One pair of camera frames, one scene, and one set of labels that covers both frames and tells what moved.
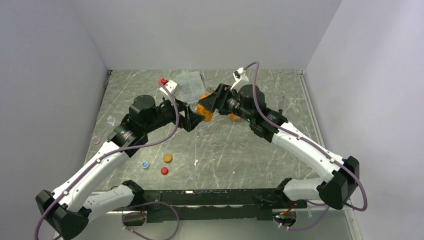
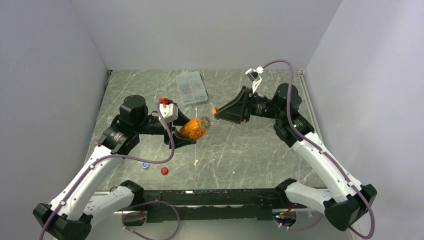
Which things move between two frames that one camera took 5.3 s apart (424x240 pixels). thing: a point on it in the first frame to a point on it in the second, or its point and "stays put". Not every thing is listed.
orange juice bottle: x=202 y=110 to x=195 y=129
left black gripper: x=190 y=119 to x=181 y=120
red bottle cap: x=164 y=170 stays put
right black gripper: x=218 y=99 to x=233 y=111
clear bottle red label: x=96 y=140 stays put
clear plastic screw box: x=193 y=87 stays put
